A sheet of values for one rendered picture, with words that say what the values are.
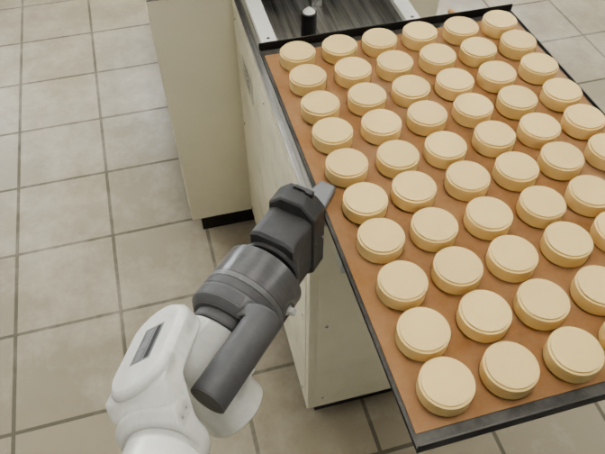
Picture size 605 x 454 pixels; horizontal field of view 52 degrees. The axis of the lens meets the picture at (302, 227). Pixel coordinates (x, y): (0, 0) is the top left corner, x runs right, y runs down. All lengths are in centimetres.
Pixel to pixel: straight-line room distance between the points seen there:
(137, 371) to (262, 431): 118
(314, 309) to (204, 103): 70
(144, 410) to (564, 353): 37
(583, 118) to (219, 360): 54
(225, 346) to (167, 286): 140
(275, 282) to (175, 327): 11
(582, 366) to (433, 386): 14
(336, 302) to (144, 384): 73
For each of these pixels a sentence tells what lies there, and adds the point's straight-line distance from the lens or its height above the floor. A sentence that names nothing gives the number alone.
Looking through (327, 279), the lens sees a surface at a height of 65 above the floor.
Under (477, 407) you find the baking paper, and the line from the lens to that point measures 59.
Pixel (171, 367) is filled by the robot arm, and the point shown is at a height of 112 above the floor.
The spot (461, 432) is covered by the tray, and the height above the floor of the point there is 105.
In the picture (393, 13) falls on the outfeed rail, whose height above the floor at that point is 87.
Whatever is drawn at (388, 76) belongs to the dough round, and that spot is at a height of 106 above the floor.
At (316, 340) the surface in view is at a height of 43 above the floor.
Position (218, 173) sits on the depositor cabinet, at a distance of 184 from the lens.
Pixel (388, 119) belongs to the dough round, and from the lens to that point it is 78.
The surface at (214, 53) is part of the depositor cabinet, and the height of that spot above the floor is 68.
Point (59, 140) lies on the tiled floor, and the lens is 250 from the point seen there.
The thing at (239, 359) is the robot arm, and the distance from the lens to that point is 54.
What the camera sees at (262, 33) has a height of 90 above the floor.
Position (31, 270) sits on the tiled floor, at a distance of 211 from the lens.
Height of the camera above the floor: 158
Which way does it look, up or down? 51 degrees down
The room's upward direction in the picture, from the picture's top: straight up
